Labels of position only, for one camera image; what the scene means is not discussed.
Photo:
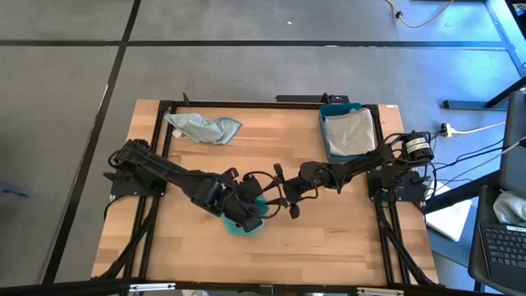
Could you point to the black rectangular bar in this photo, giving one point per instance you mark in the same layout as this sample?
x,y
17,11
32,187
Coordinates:
x,y
308,98

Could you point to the black aluminium table frame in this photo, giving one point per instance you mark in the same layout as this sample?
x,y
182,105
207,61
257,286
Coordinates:
x,y
246,104

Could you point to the grey chair leg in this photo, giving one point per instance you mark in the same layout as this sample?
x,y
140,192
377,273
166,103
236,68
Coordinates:
x,y
12,189

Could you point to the pale blue microfiber towel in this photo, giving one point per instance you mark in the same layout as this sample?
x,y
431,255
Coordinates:
x,y
201,127

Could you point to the silver aluminium bracket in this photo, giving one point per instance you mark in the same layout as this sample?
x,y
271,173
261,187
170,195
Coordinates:
x,y
380,292
152,287

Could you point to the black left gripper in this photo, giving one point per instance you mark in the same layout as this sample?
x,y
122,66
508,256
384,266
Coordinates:
x,y
230,201

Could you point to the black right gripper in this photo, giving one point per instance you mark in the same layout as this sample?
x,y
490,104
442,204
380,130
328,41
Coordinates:
x,y
298,187

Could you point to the blue metal floor bar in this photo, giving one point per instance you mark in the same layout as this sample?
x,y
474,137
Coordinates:
x,y
472,104

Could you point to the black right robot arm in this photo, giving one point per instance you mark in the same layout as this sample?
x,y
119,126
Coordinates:
x,y
361,160

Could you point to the blue plastic bin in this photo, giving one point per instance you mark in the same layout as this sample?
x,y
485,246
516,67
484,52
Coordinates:
x,y
328,110

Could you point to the black laptop keyboard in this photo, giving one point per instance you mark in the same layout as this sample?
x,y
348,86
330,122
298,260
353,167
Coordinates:
x,y
505,246

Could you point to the pale green cloth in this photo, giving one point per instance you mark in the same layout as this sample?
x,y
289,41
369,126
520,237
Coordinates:
x,y
511,207

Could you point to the grey monitor back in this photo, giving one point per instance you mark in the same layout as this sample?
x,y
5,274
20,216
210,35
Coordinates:
x,y
513,156

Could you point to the teal microfiber towel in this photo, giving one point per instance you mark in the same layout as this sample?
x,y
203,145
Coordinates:
x,y
236,230

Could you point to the grey waffle microfiber towel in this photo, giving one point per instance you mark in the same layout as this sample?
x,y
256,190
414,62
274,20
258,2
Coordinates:
x,y
351,133

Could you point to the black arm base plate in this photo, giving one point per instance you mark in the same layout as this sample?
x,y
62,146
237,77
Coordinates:
x,y
411,191
123,189

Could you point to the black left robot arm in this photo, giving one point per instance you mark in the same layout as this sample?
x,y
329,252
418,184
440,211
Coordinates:
x,y
164,168

